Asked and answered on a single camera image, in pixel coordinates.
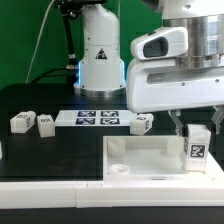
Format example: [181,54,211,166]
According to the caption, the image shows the white square tabletop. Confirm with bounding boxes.
[103,136,224,181]

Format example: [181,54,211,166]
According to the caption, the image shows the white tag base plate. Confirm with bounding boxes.
[55,110,137,127]

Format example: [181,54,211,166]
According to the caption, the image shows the white L-shaped obstacle fence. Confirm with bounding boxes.
[0,180,224,209]

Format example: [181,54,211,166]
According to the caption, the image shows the white cable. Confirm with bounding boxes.
[25,0,56,84]

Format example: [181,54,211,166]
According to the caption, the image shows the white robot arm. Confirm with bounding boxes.
[74,0,224,133]

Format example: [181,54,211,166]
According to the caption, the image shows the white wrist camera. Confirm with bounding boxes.
[131,27,189,61]

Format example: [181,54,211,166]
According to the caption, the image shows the white part at left edge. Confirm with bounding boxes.
[0,141,3,160]

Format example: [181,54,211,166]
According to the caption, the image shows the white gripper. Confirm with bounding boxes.
[126,59,224,136]

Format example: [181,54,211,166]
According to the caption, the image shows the black cable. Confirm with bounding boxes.
[29,67,78,84]

